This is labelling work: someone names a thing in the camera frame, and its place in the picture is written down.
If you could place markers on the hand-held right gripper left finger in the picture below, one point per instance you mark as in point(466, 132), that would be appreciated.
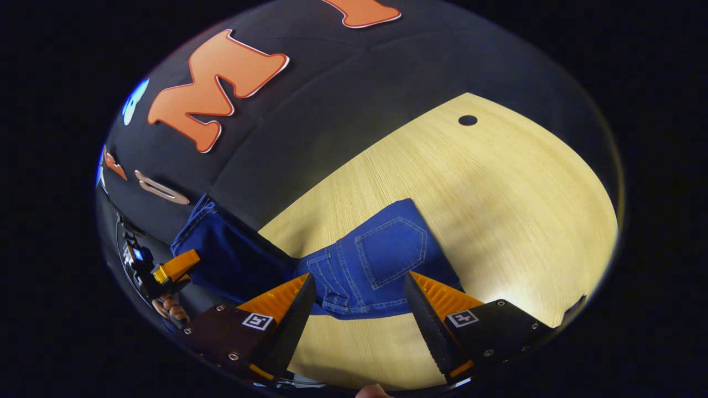
point(293, 326)

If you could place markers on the black backdrop cloth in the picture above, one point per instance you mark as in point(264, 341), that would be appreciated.
point(310, 121)

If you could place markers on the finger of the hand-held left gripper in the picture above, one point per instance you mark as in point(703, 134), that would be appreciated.
point(177, 266)

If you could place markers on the blue jeans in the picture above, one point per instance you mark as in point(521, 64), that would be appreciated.
point(381, 260)

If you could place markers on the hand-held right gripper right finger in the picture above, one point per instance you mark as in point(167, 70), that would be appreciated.
point(428, 331)

